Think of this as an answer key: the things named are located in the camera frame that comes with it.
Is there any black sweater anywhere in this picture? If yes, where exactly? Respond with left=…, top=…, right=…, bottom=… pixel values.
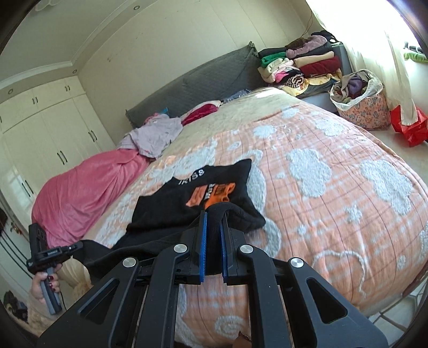
left=72, top=159, right=267, bottom=286

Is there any red bag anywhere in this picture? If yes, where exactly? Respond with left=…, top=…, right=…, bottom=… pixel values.
left=389, top=104, right=428, bottom=148

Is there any floral bag of clothes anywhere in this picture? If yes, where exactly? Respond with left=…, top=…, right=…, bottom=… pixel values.
left=329, top=70, right=392, bottom=131

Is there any green cloth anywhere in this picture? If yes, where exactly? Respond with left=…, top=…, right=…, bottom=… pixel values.
left=403, top=42, right=428, bottom=63

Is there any white wardrobe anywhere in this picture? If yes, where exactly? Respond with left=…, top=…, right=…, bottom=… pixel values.
left=0, top=75, right=117, bottom=295

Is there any red cloth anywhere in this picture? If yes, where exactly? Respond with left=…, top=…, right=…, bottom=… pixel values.
left=181, top=102, right=222, bottom=126

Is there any white chair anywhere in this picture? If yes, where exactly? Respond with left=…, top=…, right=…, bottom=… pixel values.
left=368, top=274, right=428, bottom=327

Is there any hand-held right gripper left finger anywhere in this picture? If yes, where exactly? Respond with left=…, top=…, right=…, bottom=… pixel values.
left=37, top=211, right=209, bottom=348

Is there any grey bedside cabinet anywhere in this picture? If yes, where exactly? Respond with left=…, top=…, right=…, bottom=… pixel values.
left=297, top=43, right=354, bottom=101

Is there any bed with peach quilt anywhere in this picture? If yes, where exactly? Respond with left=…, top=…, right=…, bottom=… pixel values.
left=62, top=87, right=428, bottom=348

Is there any pink blanket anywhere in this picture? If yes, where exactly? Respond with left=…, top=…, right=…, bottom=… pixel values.
left=32, top=149, right=151, bottom=249

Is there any grey padded headboard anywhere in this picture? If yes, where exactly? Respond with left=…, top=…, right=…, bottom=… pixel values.
left=125, top=42, right=268, bottom=129

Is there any person's left hand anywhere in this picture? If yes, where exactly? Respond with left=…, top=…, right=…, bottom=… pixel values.
left=31, top=264, right=63, bottom=306

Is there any pile of folded clothes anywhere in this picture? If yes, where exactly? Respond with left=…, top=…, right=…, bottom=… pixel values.
left=257, top=30, right=342, bottom=97

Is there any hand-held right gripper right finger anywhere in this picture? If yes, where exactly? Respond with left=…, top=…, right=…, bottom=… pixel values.
left=219, top=214, right=390, bottom=348

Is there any person's right hand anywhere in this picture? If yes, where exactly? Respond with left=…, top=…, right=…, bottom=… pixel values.
left=234, top=330, right=253, bottom=348

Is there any cream curtain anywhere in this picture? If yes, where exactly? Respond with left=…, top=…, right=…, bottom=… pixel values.
left=311, top=0, right=422, bottom=127

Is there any lilac cloth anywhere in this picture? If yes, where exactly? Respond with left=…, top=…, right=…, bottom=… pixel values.
left=116, top=114, right=184, bottom=159

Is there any blue patterned cloth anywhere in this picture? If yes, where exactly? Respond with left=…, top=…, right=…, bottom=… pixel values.
left=222, top=89, right=252, bottom=103

